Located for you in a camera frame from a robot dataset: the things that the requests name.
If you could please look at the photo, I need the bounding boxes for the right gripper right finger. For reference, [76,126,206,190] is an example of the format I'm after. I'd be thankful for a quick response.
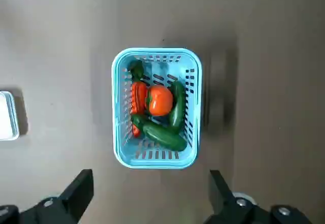
[203,169,312,224]

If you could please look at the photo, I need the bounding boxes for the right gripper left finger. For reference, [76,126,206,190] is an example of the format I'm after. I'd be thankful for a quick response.
[0,168,94,224]

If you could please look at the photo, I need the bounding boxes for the orange toy tomato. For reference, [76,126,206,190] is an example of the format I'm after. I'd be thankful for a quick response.
[145,85,174,117]

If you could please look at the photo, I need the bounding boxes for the light blue plastic basket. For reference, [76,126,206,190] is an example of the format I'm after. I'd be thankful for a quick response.
[111,47,203,170]

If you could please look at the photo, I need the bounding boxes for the silver kitchen scale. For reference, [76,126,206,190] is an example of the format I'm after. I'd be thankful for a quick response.
[0,90,20,141]

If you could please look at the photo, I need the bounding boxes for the green toy cucumber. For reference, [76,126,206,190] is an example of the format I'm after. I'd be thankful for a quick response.
[167,81,186,129]
[131,114,188,151]

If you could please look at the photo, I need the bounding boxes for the orange toy carrot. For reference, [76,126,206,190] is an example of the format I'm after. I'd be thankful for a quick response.
[128,60,148,139]

